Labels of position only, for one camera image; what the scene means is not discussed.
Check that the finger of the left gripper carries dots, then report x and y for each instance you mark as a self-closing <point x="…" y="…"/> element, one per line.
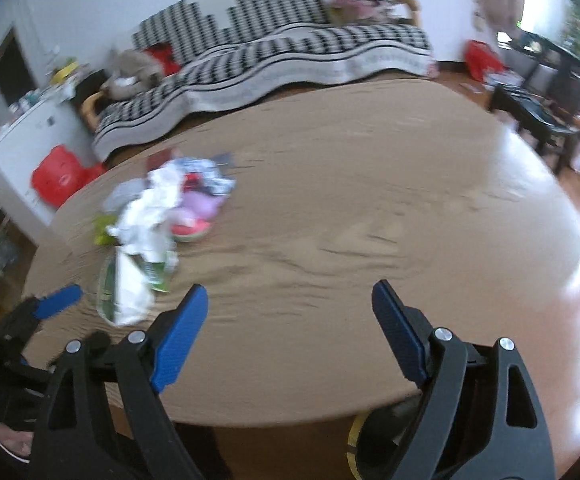
<point x="19" y="325"/>

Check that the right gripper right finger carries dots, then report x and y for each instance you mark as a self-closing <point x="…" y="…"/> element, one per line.
<point x="476" y="414"/>

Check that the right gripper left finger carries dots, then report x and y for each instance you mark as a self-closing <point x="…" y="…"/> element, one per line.
<point x="102" y="417"/>

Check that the white plastic bag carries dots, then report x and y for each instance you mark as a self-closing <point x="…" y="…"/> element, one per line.
<point x="142" y="207"/>

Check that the pink plastic toy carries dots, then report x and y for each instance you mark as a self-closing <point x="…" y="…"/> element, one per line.
<point x="195" y="216"/>

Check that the green white snack package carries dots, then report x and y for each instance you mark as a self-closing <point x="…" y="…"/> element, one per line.
<point x="128" y="285"/>

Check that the green crumpled wrapper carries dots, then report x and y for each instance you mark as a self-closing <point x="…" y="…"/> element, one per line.
<point x="101" y="223"/>

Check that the red bear plastic stool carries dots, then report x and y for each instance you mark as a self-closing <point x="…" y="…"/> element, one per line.
<point x="60" y="175"/>

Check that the white cabinet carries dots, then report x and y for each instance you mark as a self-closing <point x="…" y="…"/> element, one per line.
<point x="23" y="146"/>

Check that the red cigarette box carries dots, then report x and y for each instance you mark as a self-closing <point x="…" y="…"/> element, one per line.
<point x="160" y="158"/>

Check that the crumpled blue white wrapper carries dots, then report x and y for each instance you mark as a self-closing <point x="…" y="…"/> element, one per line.
<point x="204" y="175"/>

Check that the brown plush toy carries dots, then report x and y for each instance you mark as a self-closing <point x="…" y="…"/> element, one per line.
<point x="133" y="72"/>

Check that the dark wooden side table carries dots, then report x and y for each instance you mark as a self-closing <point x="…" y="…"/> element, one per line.
<point x="550" y="122"/>

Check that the red cushion on sofa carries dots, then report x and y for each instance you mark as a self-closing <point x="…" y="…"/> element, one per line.
<point x="164" y="54"/>

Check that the black white striped sofa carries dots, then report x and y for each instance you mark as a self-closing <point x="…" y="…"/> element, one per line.
<point x="231" y="53"/>

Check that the pink floral cushion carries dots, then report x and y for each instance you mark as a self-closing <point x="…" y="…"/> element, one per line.
<point x="356" y="12"/>

